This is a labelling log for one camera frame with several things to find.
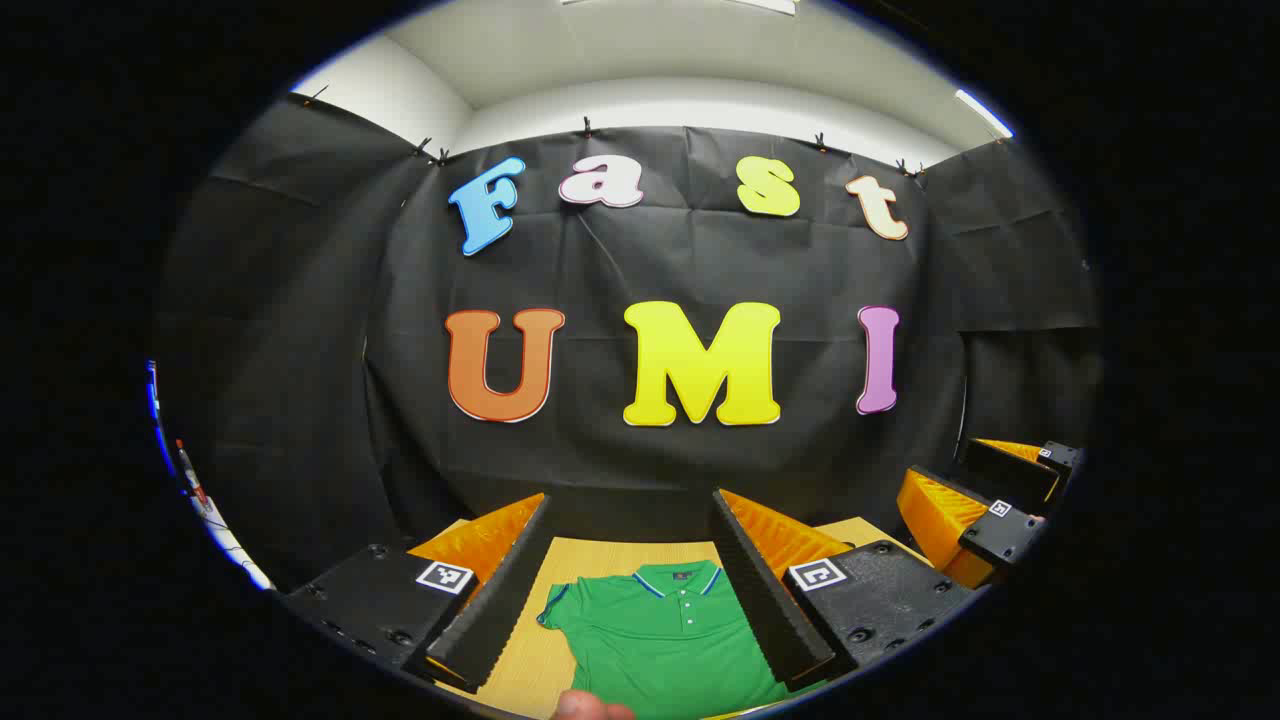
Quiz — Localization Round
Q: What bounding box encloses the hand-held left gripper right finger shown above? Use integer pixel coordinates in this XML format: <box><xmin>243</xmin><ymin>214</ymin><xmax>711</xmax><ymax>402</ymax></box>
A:
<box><xmin>711</xmin><ymin>488</ymin><xmax>976</xmax><ymax>693</ymax></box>

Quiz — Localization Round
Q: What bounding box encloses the green T-shirt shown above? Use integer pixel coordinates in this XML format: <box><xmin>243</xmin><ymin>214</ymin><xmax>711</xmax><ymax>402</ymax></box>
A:
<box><xmin>537</xmin><ymin>560</ymin><xmax>826</xmax><ymax>720</ymax></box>

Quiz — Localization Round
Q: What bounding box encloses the black backdrop cloth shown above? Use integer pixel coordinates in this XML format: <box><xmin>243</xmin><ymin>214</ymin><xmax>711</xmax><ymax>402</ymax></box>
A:
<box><xmin>155</xmin><ymin>95</ymin><xmax>1104</xmax><ymax>593</ymax></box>

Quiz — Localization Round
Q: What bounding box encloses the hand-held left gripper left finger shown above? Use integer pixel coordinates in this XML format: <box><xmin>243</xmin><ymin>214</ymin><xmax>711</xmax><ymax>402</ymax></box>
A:
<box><xmin>283</xmin><ymin>492</ymin><xmax>554</xmax><ymax>693</ymax></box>

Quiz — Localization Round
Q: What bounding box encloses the row of black cloth clips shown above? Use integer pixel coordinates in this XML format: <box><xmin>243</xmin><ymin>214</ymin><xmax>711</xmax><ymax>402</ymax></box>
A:
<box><xmin>300</xmin><ymin>85</ymin><xmax>1006</xmax><ymax>191</ymax></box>

